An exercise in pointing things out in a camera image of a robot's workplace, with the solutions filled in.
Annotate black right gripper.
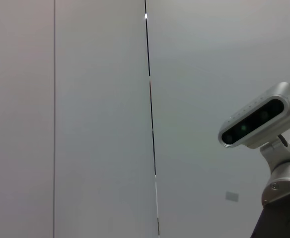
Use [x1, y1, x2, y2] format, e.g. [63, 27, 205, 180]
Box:
[250, 184, 290, 238]

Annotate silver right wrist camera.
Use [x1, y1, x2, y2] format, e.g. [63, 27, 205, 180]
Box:
[218, 82, 290, 150]

